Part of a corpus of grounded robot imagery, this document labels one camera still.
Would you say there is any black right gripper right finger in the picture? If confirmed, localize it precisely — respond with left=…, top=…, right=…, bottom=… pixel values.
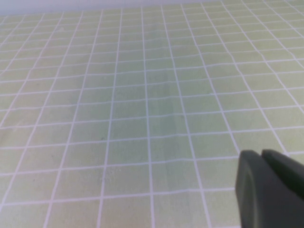
left=261, top=149, right=304, bottom=195

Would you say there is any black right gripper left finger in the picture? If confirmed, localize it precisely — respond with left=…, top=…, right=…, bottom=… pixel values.
left=234, top=150, right=304, bottom=228

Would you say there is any green checkered tablecloth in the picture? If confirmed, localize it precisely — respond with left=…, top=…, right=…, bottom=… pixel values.
left=0, top=1, right=304, bottom=228

